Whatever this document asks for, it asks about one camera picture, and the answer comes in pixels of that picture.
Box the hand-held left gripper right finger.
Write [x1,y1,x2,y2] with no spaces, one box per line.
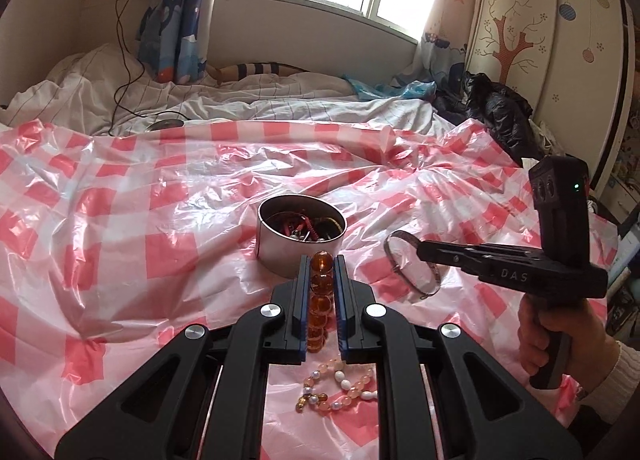
[332,255,583,460]

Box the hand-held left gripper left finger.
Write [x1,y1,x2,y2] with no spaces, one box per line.
[55,255,308,460]

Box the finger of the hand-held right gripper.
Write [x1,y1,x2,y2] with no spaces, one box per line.
[417,239,543,263]
[422,259,481,281]

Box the amber bead bracelet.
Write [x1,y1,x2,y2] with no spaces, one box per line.
[306,250,335,355]

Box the round metal tin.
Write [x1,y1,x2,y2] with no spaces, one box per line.
[257,194,347,277]

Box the silver bangle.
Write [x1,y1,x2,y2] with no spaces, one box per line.
[385,229,442,301]

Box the pile of mixed bracelets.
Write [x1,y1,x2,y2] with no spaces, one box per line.
[263,210,346,243]

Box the pink and white bead bracelet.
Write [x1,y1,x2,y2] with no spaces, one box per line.
[295,359,378,413]

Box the person's right forearm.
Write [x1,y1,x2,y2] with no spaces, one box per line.
[574,337,637,421]

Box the person's right hand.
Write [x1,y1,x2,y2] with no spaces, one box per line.
[517,297,621,388]

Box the black puffer jacket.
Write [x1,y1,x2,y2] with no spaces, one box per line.
[434,71,537,167]

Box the blue plastic bag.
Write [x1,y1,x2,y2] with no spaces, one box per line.
[345,74,437,101]

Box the red checkered plastic sheet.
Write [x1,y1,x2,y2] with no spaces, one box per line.
[0,117,621,460]

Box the tree print wardrobe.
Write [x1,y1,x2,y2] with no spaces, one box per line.
[465,0,637,191]

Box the pale cartoon curtain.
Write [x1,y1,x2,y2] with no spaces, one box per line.
[412,0,488,91]

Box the white striped quilt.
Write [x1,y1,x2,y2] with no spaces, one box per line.
[0,43,466,137]

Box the round metal lid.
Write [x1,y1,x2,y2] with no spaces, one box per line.
[145,117,187,132]

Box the striped stuffed toy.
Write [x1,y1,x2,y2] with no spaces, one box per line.
[207,60,301,87]

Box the blue cartoon curtain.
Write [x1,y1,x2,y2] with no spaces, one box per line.
[137,0,218,84]

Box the black charger cable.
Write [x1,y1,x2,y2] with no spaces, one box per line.
[107,0,187,136]

